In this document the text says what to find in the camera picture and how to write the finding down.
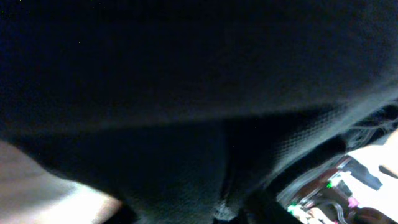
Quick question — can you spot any black polo shirt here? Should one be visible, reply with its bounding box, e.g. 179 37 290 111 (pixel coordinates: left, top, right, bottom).
1 0 397 223

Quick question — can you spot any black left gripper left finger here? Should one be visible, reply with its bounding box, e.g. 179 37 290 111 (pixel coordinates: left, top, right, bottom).
103 204 139 224

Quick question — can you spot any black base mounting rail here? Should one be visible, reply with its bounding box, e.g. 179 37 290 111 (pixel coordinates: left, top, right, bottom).
276 104 398 224

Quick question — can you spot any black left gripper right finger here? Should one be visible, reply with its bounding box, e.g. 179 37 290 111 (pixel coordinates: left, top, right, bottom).
243 190 302 224

